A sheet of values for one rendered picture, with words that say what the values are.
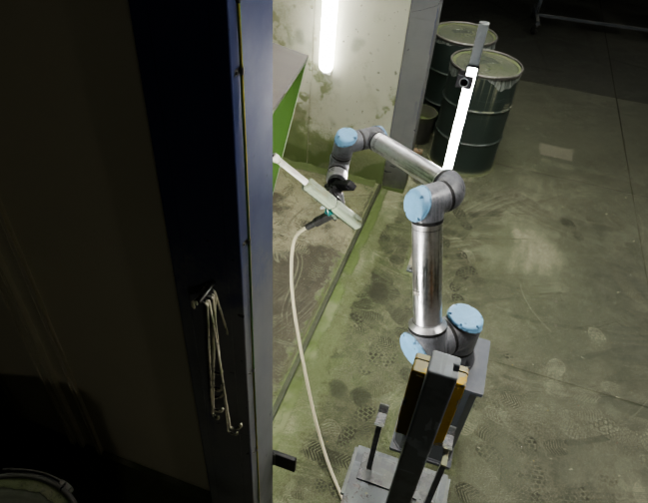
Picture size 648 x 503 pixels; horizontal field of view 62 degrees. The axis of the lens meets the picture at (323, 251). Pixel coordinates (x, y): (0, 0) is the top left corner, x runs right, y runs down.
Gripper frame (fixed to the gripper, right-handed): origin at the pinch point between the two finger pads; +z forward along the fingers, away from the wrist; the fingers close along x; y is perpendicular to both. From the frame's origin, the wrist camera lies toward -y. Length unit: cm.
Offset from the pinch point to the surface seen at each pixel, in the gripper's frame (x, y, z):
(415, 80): -65, 13, -185
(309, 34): 0, 59, -204
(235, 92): 85, -66, 73
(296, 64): 45, -13, -39
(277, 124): 26, 20, -46
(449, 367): 23, -69, 97
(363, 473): -32, -2, 93
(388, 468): -38, -7, 90
